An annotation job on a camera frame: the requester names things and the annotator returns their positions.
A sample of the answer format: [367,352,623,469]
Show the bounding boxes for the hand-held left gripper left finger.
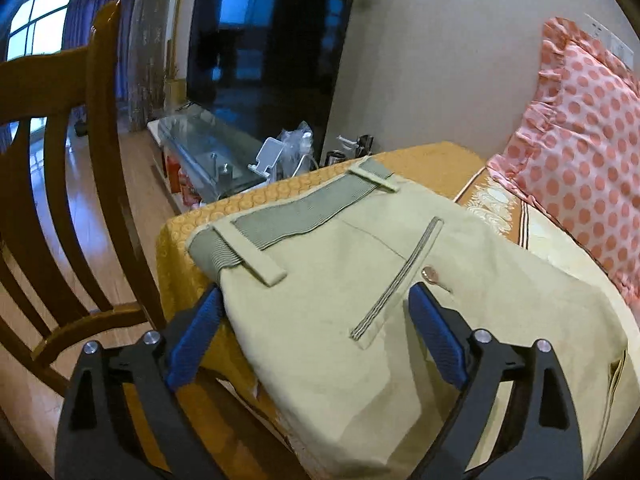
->
[54,282,227,480]

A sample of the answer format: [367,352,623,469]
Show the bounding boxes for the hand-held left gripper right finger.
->
[407,282,586,480]

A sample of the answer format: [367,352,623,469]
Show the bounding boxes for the beige pants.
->
[186,156,629,480]

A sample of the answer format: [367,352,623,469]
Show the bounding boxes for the red box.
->
[165,156,203,210]

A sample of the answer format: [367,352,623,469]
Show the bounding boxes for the glass tv stand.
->
[148,108,271,202]

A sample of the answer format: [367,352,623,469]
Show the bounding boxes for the white phone stand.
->
[248,137,286,179]

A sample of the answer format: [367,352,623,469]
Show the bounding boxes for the wooden chair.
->
[0,0,168,391]

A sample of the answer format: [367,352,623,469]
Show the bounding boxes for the metal tool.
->
[336,134,376,160]

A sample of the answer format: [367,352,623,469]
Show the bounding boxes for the clear plastic bag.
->
[276,121,317,177]

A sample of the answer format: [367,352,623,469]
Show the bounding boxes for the pink polka dot pillow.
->
[486,16,640,306]

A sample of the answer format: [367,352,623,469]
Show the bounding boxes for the black television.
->
[186,0,363,157]

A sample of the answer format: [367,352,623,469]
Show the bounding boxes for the purple curtain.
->
[59,0,146,106]

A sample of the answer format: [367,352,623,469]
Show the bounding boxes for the window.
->
[5,0,77,63]

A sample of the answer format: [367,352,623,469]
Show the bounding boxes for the white wall socket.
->
[585,12,637,68]

